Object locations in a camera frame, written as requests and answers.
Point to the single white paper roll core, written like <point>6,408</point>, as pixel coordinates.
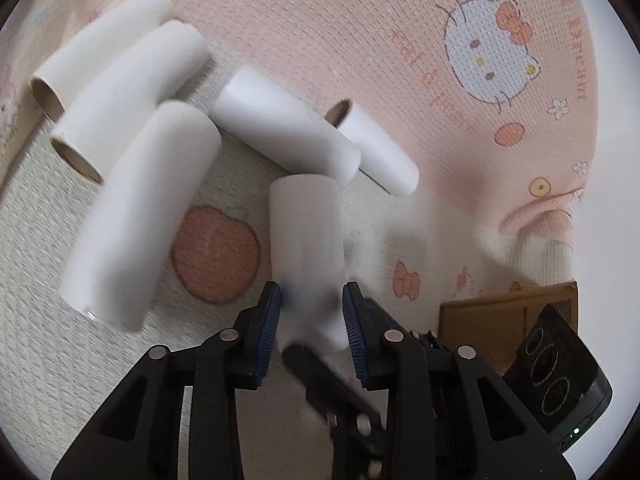
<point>305,240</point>

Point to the brown cardboard box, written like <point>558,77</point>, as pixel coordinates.
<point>490,320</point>

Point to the pink cartoon printed blanket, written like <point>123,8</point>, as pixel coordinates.
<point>350,35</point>

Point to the pile of white cardboard tubes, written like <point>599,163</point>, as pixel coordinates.
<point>135,200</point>

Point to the pink printed pillow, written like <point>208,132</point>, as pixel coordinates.
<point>15,105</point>

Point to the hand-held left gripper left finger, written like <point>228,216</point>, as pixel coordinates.
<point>267,330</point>

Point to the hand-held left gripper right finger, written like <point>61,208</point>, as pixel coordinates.
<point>355,335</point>

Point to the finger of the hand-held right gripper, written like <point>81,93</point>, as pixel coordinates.
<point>330,385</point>
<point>375,307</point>

